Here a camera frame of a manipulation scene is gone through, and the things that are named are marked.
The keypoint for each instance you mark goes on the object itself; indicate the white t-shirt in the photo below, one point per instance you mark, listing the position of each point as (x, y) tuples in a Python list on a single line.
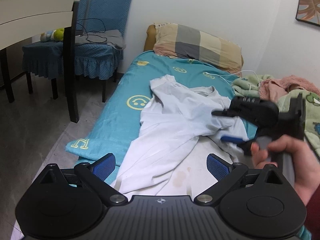
[(175, 120)]

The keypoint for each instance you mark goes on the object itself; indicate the blue covered chair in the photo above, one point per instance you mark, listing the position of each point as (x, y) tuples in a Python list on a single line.
[(110, 10), (45, 52)]

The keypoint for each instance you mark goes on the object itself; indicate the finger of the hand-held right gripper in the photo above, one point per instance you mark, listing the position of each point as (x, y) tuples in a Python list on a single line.
[(223, 113), (231, 139)]

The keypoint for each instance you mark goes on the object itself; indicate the framed leaf wall picture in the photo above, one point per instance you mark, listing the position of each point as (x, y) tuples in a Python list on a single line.
[(308, 2)]

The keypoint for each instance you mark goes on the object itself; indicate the teal patterned bed sheet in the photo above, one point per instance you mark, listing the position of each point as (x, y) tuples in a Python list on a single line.
[(117, 85)]

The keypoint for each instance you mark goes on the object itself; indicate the pink fluffy blanket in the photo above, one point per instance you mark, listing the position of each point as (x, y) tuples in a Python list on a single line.
[(275, 90)]

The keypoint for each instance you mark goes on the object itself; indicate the green plush toy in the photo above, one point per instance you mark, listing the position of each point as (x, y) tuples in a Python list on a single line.
[(58, 33)]

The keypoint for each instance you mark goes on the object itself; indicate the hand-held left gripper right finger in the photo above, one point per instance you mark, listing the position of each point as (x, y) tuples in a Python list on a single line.
[(217, 166)]

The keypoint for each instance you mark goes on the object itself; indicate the grey cloth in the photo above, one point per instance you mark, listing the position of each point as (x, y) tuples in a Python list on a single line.
[(110, 37)]

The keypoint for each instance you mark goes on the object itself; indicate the green cartoon blanket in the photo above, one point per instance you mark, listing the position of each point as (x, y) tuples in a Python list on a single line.
[(312, 120)]

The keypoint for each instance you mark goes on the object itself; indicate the white table with black legs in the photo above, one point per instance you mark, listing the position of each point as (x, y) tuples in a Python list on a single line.
[(37, 7)]

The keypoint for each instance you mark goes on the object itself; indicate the person's right hand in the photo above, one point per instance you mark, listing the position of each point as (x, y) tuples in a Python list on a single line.
[(307, 170)]

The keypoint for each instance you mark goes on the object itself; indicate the brown cushion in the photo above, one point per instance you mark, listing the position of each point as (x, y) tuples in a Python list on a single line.
[(149, 38)]

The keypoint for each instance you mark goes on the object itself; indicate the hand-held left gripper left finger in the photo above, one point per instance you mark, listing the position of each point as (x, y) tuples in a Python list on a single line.
[(105, 166)]

